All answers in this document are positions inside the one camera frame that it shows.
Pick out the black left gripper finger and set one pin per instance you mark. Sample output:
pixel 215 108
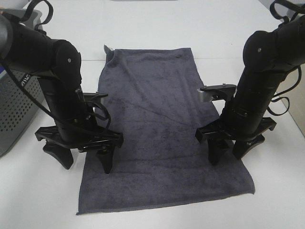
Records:
pixel 61 154
pixel 105 156

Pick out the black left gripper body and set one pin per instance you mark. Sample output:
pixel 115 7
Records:
pixel 62 137

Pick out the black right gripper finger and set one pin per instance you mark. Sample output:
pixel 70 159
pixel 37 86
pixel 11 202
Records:
pixel 217 148
pixel 241 148

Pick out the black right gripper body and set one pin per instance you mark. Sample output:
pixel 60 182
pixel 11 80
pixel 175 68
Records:
pixel 234 126

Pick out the dark grey towel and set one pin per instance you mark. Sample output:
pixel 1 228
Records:
pixel 153 102

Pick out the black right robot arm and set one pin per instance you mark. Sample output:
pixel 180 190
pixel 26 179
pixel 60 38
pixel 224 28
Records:
pixel 268 58

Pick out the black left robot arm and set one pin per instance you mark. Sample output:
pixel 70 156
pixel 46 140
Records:
pixel 56 64

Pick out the grey perforated plastic basket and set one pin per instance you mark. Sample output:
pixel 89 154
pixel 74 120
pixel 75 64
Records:
pixel 16 109

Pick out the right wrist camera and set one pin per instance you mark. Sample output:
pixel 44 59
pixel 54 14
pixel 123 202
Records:
pixel 216 92

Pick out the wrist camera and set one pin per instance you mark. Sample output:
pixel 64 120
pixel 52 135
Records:
pixel 216 92
pixel 94 99

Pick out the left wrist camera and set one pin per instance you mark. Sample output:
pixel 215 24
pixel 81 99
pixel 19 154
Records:
pixel 94 99

